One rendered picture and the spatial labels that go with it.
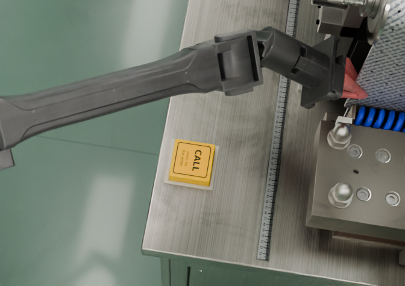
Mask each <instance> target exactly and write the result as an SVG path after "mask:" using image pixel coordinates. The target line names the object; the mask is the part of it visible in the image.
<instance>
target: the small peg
mask: <svg viewBox="0 0 405 286"><path fill-rule="evenodd" d="M364 2H365V0H343V1H342V3H343V4H344V5H353V6H356V7H357V6H359V7H363V5H364Z"/></svg>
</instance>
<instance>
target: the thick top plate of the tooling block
mask: <svg viewBox="0 0 405 286"><path fill-rule="evenodd" d="M334 127H335V122H331V121H327V120H321V121H320V123H319V126H318V129H317V130H316V133H315V139H314V145H313V157H312V168H311V174H310V186H309V197H308V204H307V215H306V226H308V227H313V228H320V229H328V230H332V231H339V232H346V233H351V234H359V235H365V236H370V237H377V238H385V239H389V240H396V241H404V242H405V132H398V131H390V130H386V129H378V128H371V127H366V126H359V125H351V126H350V130H351V139H350V143H349V145H348V147H347V148H346V149H344V150H341V151H338V150H335V149H333V148H331V147H330V146H329V145H328V143H327V135H328V133H329V132H330V131H331V130H332V129H333V128H334ZM340 182H347V183H349V184H350V185H351V186H352V188H353V195H354V196H353V197H352V201H351V203H350V205H349V206H348V207H346V208H343V209H338V208H335V207H334V206H332V205H331V204H330V202H329V201H328V192H329V191H330V189H331V188H332V187H334V186H335V185H336V184H338V183H340Z"/></svg>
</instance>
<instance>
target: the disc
mask: <svg viewBox="0 0 405 286"><path fill-rule="evenodd" d="M390 5H391V0H385V4H384V7H383V11H382V14H381V18H380V21H379V23H378V25H377V27H376V29H375V31H374V32H373V33H370V32H369V29H368V17H367V27H366V33H367V39H368V43H369V44H370V45H375V44H376V43H377V42H378V40H379V38H380V36H381V34H382V31H383V28H384V26H385V23H386V19H387V16H388V13H389V8H390Z"/></svg>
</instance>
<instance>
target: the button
mask: <svg viewBox="0 0 405 286"><path fill-rule="evenodd" d="M214 154H215V145H212V144H208V143H200V142H196V141H188V140H181V139H175V143H174V150H173V153H172V159H171V166H170V169H169V180H170V181H178V182H185V183H190V184H197V185H205V186H209V185H210V177H211V173H212V165H213V159H214Z"/></svg>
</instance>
